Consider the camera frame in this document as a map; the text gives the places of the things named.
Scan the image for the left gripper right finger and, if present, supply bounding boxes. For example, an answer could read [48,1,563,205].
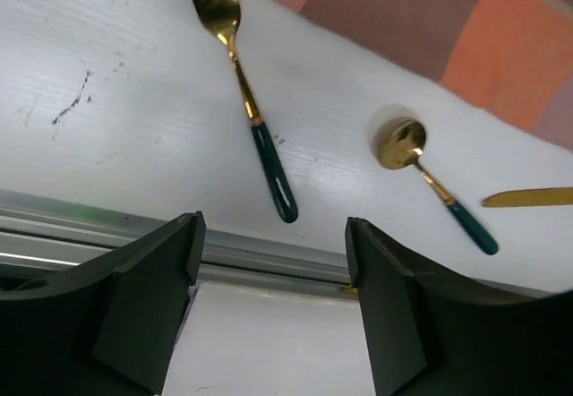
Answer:
[345,218,572,395]

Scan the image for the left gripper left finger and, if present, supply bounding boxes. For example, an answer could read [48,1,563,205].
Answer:
[1,212,206,395]

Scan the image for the checkered orange blue cloth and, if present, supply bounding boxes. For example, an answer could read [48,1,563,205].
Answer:
[274,0,572,149]

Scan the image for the gold knife green handle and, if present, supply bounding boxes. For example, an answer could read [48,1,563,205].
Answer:
[481,186,573,208]

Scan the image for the gold fork green handle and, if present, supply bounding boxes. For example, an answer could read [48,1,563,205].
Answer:
[192,0,299,224]

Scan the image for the gold spoon green handle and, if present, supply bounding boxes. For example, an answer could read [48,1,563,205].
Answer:
[374,118,500,256]

